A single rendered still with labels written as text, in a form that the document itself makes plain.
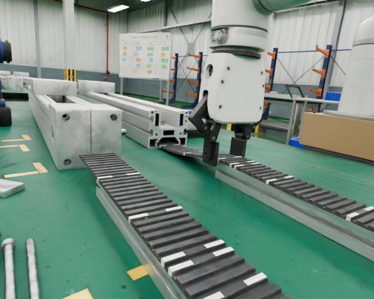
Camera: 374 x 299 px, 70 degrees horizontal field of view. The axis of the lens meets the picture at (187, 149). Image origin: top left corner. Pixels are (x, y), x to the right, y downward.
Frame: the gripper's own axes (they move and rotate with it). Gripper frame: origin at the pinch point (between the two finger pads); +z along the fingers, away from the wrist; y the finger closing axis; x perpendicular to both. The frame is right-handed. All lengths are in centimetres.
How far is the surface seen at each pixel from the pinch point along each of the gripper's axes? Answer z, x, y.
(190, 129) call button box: 1.6, 27.6, 11.4
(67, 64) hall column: -44, 1024, 135
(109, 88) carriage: -6, 77, 4
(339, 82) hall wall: -49, 376, 713
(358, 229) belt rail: 1.7, -22.3, -1.9
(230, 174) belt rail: 2.7, -3.2, -1.2
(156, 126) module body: -0.9, 19.6, -3.0
